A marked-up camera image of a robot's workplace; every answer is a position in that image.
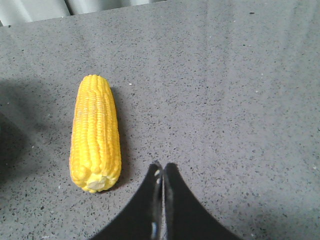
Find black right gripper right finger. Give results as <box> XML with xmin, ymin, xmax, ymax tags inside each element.
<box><xmin>163</xmin><ymin>163</ymin><xmax>239</xmax><ymax>240</ymax></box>

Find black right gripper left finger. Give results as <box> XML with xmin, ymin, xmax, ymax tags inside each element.
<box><xmin>92</xmin><ymin>161</ymin><xmax>163</xmax><ymax>240</ymax></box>

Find yellow corn cob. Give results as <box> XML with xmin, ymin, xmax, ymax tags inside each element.
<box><xmin>69</xmin><ymin>74</ymin><xmax>122</xmax><ymax>193</ymax></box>

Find white pleated curtain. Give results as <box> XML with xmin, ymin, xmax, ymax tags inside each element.
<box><xmin>0</xmin><ymin>0</ymin><xmax>155</xmax><ymax>26</ymax></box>

